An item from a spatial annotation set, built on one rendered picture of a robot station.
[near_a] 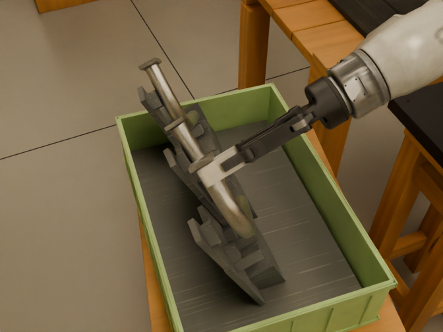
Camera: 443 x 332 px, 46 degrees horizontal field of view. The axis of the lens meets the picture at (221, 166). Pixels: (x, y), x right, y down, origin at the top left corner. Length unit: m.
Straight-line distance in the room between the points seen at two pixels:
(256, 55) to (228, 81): 0.77
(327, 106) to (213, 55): 2.36
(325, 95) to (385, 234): 1.09
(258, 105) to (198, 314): 0.59
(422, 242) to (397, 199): 0.43
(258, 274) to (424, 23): 0.56
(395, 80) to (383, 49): 0.04
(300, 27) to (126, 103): 1.32
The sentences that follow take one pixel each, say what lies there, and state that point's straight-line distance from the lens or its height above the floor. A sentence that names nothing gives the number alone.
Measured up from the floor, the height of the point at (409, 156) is 0.76.
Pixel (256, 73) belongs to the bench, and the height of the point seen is 0.46.
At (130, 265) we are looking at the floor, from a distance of 2.16.
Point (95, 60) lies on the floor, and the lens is 3.13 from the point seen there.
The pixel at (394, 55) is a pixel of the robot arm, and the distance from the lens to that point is 0.77.
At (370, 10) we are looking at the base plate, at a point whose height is 0.90.
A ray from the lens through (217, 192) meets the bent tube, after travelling 0.78.
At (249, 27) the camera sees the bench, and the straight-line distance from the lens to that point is 2.06.
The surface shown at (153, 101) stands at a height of 1.13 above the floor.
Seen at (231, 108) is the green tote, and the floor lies 0.91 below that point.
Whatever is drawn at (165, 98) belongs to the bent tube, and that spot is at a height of 1.13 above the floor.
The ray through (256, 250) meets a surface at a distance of 0.96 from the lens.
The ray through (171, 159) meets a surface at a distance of 0.94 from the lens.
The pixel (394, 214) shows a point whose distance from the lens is 1.71.
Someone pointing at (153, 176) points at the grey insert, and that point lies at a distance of 1.30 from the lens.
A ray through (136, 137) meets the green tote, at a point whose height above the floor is 0.89.
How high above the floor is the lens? 1.83
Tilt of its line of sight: 48 degrees down
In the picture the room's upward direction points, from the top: straight up
